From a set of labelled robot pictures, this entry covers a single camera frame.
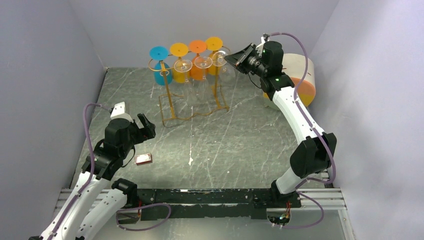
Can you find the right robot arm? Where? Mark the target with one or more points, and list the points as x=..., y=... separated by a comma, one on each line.
x=316, y=148

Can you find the blue wine glass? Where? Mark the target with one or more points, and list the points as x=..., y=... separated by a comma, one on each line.
x=161, y=72

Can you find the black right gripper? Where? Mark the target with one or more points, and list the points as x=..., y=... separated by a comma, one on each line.
x=238, y=59

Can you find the yellow wine glass right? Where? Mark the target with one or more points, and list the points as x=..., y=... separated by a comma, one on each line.
x=213, y=45

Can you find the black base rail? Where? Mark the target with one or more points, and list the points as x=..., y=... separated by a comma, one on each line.
x=212, y=203

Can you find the yellow wine glass left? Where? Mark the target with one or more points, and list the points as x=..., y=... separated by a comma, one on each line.
x=178, y=50

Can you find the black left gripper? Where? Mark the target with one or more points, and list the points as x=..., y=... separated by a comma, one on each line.
x=146, y=131

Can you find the round beige drawer cabinet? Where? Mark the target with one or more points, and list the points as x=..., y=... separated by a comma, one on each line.
x=293, y=65

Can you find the clear wine glass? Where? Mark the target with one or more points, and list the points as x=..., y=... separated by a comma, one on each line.
x=189, y=93
x=221, y=68
x=204, y=91

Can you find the gold wire glass rack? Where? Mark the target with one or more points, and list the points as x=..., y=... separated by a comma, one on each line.
x=218, y=95

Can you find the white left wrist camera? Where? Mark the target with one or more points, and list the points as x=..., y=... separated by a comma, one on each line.
x=119, y=111

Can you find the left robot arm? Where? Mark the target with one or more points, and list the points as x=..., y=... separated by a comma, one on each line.
x=78, y=219

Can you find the yellow wine glass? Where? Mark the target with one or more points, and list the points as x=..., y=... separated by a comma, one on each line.
x=213, y=45
x=178, y=50

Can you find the small red white box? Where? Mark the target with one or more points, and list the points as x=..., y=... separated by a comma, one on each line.
x=143, y=159

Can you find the orange wine glass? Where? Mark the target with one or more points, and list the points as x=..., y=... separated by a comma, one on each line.
x=197, y=47

